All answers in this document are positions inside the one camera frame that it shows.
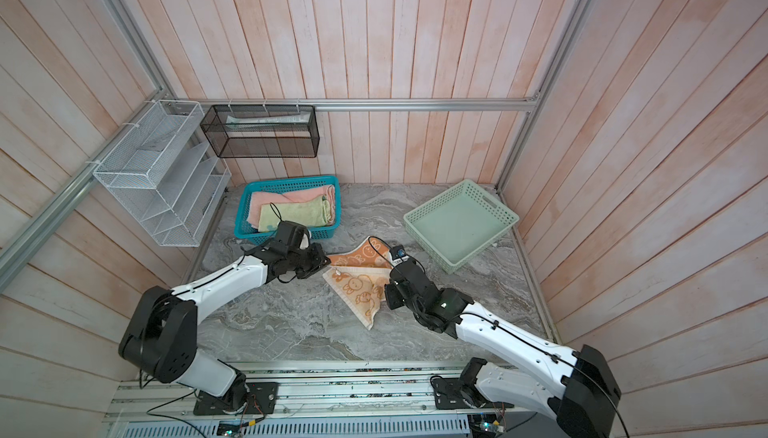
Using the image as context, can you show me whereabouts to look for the white wire shelf rack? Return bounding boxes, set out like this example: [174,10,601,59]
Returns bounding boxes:
[94,100,231,248]

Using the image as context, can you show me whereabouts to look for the teal plastic basket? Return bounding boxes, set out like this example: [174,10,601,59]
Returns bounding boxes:
[234,175,342,249]

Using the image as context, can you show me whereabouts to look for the light green plastic basket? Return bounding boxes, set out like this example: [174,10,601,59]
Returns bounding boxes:
[403,179,519,274]

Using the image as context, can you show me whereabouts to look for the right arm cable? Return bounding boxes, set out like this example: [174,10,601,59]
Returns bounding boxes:
[367,235,631,438]

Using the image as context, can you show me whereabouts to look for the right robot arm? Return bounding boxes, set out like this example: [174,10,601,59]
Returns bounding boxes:
[385,255,621,437]

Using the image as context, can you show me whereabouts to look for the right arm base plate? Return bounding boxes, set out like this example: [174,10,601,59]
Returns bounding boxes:
[429,375,514,410]

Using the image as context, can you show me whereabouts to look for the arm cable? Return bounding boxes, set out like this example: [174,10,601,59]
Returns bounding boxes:
[137,202,301,438]
[367,235,631,438]

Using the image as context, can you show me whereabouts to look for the aluminium left wall rail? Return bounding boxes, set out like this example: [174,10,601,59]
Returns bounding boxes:
[0,92,166,292]

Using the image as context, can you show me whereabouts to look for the aluminium back wall rail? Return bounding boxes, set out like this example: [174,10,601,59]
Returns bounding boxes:
[196,98,538,112]

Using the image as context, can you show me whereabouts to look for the light green towel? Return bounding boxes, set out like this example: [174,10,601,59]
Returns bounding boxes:
[257,196,335,232]

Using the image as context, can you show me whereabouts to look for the pink towel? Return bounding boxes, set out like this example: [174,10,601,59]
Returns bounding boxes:
[246,185,336,232]

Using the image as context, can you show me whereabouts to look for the aluminium wall rail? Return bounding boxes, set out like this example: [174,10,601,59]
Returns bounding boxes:
[196,98,538,112]
[0,92,166,292]

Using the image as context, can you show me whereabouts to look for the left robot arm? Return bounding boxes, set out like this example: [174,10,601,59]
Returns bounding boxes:
[118,221,331,414]

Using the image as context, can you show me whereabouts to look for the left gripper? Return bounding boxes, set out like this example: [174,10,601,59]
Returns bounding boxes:
[286,241,332,277]

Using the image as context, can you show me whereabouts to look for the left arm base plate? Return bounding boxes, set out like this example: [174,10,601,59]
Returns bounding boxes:
[193,381,279,416]

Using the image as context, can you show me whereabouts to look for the black mesh wall basket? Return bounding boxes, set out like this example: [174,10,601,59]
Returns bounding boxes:
[201,104,320,159]

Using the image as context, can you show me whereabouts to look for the orange patterned towel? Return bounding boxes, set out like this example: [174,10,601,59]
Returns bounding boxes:
[323,237,392,330]

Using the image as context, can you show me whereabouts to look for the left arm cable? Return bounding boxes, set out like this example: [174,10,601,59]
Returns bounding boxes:
[137,202,301,438]

